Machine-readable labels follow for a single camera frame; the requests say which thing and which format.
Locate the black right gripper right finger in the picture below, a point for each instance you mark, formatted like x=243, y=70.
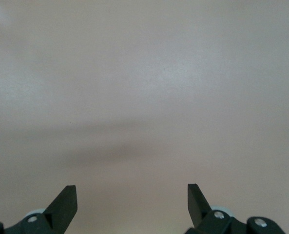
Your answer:
x=198, y=207

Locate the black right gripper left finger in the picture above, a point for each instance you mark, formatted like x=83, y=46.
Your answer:
x=63, y=207

